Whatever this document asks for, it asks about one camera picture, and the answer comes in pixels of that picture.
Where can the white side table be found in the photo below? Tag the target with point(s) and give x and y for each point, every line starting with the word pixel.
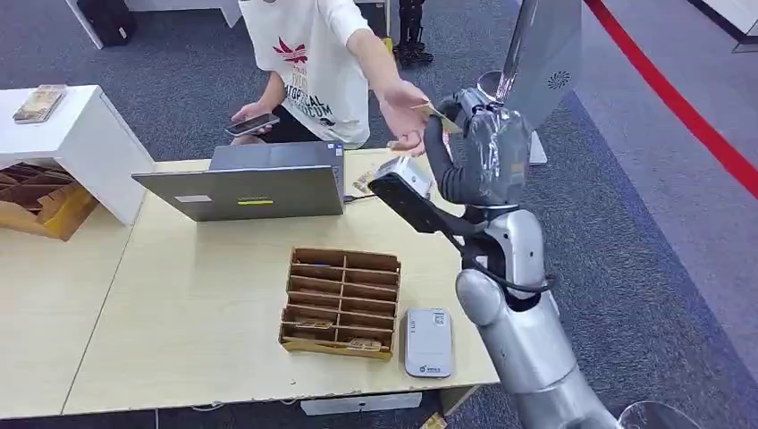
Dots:
pixel 65 142

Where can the grey laptop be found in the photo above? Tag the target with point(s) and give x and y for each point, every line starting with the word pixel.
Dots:
pixel 249 189

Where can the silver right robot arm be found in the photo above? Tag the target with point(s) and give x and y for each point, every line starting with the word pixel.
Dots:
pixel 521 331

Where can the clear round dome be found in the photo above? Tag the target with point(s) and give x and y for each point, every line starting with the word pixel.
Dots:
pixel 657 417

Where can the person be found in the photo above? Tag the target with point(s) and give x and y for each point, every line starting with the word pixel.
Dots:
pixel 314 65

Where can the dark smartphone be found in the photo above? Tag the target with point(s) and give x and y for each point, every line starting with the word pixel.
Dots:
pixel 251 125

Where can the wooden card box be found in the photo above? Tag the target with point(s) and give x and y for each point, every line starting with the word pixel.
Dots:
pixel 340 308

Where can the pale card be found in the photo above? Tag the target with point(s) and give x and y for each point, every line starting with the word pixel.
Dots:
pixel 441 117

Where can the stack of cards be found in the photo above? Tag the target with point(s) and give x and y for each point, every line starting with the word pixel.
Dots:
pixel 38 105

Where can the white card reader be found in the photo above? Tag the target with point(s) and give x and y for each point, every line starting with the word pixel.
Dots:
pixel 428 343

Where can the person's right hand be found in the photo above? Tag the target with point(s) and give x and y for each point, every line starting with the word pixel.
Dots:
pixel 251 112

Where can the grey standing panel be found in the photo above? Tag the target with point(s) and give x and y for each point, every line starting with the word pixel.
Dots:
pixel 545 59

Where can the card with brown print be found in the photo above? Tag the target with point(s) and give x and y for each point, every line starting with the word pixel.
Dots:
pixel 364 344
pixel 314 324

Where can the white desk label plate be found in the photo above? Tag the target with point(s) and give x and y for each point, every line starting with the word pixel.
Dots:
pixel 361 404

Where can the black robot legs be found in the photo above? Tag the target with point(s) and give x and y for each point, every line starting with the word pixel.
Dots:
pixel 411 35

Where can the brown cardboard box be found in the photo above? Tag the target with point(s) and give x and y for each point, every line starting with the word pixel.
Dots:
pixel 41 204

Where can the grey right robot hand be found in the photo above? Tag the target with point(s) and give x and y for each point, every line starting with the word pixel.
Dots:
pixel 491 160

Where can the black case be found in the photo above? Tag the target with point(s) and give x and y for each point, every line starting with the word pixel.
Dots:
pixel 106 21

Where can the person's hand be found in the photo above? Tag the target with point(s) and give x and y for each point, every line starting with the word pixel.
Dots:
pixel 402 112
pixel 251 112

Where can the loose cards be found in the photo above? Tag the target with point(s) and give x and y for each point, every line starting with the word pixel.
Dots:
pixel 364 180

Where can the person's left hand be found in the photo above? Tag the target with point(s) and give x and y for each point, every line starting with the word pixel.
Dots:
pixel 402 112

